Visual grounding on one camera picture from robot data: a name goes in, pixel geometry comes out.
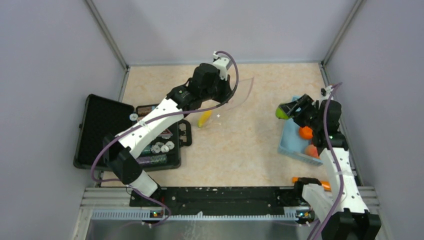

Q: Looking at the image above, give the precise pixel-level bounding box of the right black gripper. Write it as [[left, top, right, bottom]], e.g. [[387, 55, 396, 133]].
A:
[[280, 94, 323, 131]]

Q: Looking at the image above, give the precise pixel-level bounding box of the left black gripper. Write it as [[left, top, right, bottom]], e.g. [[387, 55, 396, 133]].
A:
[[201, 72, 234, 104]]

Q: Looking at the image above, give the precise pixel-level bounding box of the green apple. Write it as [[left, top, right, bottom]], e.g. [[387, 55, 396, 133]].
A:
[[275, 104, 291, 120]]

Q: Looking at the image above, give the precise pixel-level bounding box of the orange fruit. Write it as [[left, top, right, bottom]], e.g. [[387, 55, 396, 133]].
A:
[[298, 126, 313, 140]]

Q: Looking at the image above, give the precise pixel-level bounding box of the yellow banana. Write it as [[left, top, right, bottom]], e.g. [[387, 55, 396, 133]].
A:
[[197, 110, 213, 128]]

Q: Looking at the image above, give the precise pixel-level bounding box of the clear zip top bag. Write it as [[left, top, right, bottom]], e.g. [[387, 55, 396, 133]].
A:
[[198, 77, 255, 127]]

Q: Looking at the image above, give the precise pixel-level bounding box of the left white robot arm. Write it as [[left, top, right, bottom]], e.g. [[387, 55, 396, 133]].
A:
[[100, 58, 236, 207]]

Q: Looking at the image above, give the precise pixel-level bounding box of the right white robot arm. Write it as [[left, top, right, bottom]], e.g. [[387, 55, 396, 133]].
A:
[[275, 94, 382, 240]]

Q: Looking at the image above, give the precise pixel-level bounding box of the blue plastic basket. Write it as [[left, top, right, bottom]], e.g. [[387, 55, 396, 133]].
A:
[[277, 96, 324, 167]]

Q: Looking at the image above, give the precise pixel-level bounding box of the peach fruit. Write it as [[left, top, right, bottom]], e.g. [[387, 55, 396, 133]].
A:
[[304, 144, 320, 159]]

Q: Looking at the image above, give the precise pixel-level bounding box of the orange carrot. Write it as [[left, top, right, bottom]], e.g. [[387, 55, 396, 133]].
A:
[[291, 177, 331, 192]]

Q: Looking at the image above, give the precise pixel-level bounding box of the black open tool case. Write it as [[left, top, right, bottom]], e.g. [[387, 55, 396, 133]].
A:
[[73, 94, 192, 172]]

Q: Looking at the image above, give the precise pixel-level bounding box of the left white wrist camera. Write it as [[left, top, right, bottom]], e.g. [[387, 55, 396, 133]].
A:
[[212, 51, 232, 81]]

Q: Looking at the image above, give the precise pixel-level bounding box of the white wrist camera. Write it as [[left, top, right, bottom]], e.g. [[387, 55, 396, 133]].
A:
[[212, 51, 232, 81], [320, 84, 334, 100]]

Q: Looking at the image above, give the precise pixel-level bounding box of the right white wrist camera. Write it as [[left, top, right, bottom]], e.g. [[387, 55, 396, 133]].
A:
[[320, 84, 334, 100]]

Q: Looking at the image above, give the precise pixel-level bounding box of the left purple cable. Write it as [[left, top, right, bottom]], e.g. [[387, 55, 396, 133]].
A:
[[90, 50, 240, 227]]

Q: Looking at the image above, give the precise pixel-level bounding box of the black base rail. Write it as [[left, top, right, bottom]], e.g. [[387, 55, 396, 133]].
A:
[[129, 186, 310, 216]]

